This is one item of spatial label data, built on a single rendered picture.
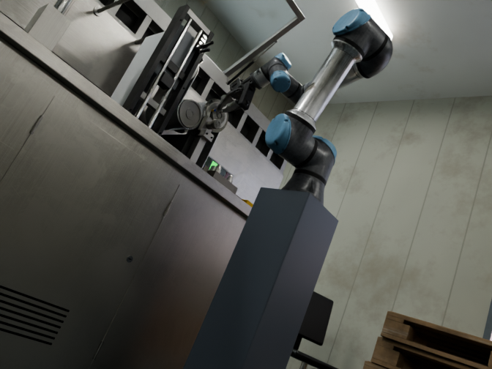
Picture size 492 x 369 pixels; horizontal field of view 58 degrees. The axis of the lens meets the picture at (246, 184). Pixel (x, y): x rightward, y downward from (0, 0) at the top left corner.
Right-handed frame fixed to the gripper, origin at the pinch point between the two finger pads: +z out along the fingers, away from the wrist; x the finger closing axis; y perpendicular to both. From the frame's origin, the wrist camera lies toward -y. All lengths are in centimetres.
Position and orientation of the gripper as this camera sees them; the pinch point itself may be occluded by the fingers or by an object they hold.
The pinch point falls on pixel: (220, 110)
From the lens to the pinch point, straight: 196.6
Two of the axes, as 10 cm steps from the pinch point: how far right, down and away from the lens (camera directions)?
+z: -7.9, 5.0, 3.4
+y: -1.6, -7.1, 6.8
